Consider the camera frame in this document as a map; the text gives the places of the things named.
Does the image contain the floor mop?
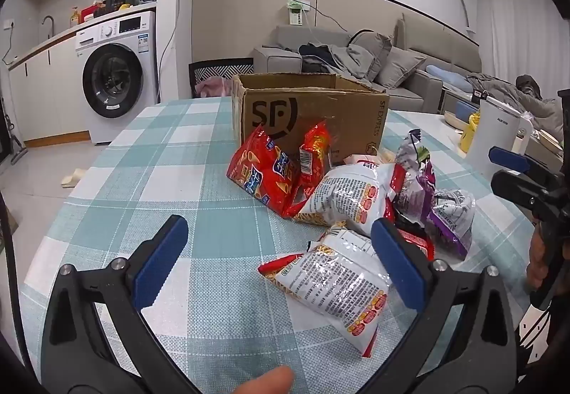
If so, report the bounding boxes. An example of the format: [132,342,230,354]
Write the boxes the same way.
[2,95,28,164]

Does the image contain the white snack bag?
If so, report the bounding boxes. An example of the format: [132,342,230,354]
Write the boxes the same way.
[258,229,393,359]
[294,162,397,228]

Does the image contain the light blue pillow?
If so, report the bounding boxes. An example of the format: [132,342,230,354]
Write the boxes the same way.
[425,64,473,92]

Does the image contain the grey sofa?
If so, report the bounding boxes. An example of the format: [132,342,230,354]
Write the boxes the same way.
[253,13,484,114]

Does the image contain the person's right hand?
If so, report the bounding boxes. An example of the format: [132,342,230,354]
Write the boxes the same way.
[527,222,555,291]

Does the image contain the dark clothes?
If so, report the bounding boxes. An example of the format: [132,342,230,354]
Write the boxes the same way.
[298,43,340,74]

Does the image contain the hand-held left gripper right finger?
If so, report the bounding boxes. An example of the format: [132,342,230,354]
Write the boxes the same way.
[370,217,519,394]

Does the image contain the grey cushion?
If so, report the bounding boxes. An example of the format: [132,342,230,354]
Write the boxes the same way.
[374,45,427,89]
[347,31,393,80]

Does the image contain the small red snack bag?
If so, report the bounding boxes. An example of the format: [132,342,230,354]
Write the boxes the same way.
[285,120,333,219]

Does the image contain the beige slipper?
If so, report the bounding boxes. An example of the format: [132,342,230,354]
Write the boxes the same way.
[60,168,87,188]

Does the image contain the white kitchen base cabinet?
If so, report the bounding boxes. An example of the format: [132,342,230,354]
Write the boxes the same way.
[9,37,92,148]

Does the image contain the grey padded coat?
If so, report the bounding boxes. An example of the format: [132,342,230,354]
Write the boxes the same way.
[467,72,566,140]

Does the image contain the person's left hand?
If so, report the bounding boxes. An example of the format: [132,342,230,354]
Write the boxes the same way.
[234,366,295,394]

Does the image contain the white appliance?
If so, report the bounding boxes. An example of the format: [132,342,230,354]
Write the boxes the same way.
[465,97,534,176]

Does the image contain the teal checkered tablecloth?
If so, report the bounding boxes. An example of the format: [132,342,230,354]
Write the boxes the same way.
[20,97,535,394]

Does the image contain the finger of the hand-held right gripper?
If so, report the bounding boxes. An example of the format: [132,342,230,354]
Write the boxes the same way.
[491,170,568,223]
[488,145,563,187]

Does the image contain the purple snack bag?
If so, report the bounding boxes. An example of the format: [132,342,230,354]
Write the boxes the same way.
[394,129,439,222]
[425,188,476,261]

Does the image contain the black patterned chair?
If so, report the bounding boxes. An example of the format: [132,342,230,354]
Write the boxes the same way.
[189,58,254,98]

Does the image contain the brown cardboard box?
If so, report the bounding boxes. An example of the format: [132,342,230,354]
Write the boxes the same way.
[230,72,391,165]

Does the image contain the pink cloth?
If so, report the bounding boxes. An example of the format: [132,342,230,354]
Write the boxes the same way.
[196,75,234,98]

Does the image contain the white green wall device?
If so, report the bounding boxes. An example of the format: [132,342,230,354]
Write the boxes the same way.
[284,0,312,26]

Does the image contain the red cookie packet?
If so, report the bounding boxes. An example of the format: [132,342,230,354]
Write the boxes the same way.
[398,228,436,262]
[389,162,405,204]

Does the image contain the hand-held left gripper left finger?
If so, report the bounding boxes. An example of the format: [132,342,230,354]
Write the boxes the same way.
[41,215,203,394]

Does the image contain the red box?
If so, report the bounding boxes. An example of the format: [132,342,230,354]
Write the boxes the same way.
[81,2,108,20]

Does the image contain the large red cone snack bag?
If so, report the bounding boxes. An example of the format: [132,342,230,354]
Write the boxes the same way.
[226,126,301,216]

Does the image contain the grey jacket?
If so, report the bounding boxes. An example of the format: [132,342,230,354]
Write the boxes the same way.
[327,44,372,79]

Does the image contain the red and white snack packet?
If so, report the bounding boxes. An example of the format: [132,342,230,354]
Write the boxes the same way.
[344,152,389,168]

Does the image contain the white washing machine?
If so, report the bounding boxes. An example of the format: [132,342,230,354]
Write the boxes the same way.
[75,11,160,146]

